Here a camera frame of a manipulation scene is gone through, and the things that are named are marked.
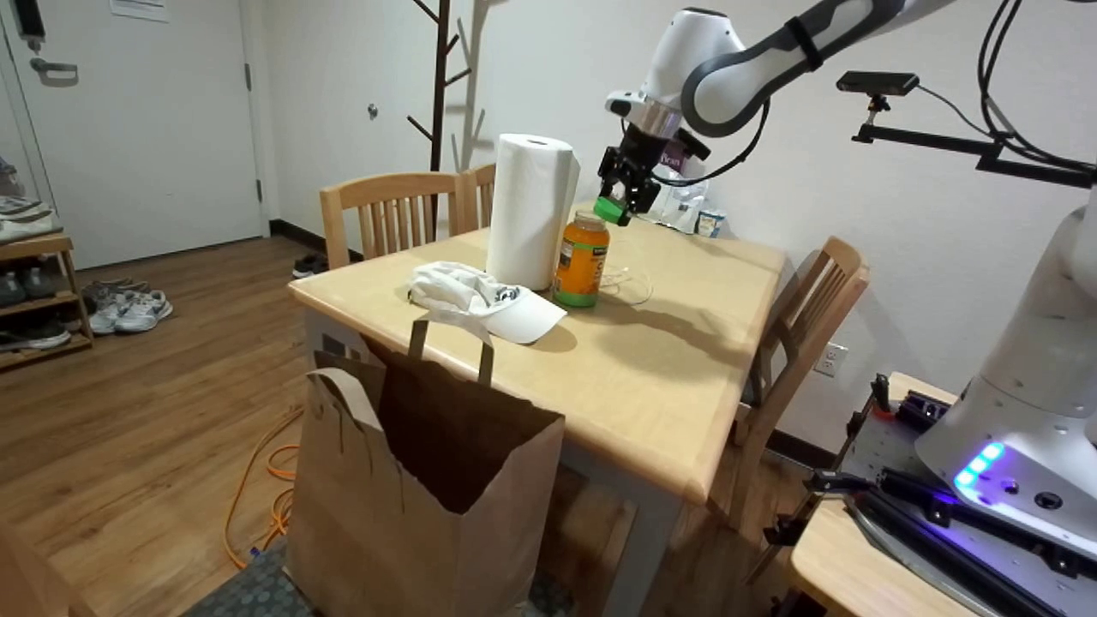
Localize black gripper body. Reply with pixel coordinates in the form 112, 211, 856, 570
603, 115, 673, 185

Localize green bottle lid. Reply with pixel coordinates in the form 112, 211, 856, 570
590, 190, 634, 230

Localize orange juice bottle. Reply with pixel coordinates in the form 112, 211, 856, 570
551, 208, 613, 311

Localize small white gadget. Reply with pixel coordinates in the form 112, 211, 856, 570
664, 185, 738, 244

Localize white paper towel roll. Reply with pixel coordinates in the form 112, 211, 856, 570
484, 131, 583, 293

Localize wooden slatted chair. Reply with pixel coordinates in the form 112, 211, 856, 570
682, 233, 874, 617
446, 162, 501, 241
317, 166, 462, 273

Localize dark wooden coat rack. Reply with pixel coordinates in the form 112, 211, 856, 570
404, 0, 507, 177

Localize black orange bar clamp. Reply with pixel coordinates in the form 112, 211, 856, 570
869, 369, 945, 436
762, 461, 877, 547

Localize grey mounting plate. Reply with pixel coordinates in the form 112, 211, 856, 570
838, 388, 1097, 617

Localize brown paper bag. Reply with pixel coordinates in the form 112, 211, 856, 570
286, 315, 569, 617

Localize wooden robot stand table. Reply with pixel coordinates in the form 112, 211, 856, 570
785, 369, 998, 617

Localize white door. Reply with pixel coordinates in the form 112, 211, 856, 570
0, 0, 274, 273

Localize black aluminium bar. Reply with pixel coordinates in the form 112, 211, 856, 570
854, 478, 1069, 617

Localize white sneaker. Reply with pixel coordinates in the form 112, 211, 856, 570
81, 287, 138, 339
112, 285, 178, 337

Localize grey rug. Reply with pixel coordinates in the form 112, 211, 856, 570
182, 540, 302, 617

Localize wooden shoe rack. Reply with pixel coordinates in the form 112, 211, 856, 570
0, 227, 96, 375

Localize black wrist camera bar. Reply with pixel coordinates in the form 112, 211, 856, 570
603, 89, 712, 164

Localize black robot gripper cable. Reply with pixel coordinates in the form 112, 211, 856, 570
664, 96, 774, 190

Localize black exterior camera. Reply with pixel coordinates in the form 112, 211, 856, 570
833, 69, 925, 100

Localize white wall outlet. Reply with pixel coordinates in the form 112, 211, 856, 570
813, 339, 854, 381

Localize black camera boom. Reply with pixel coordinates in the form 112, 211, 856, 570
849, 89, 1097, 190

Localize black hanging cables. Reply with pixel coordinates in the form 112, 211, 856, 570
975, 0, 1097, 177

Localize orange extension cable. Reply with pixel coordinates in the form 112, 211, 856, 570
220, 411, 309, 573

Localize silver door handle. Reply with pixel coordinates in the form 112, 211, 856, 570
26, 53, 81, 89

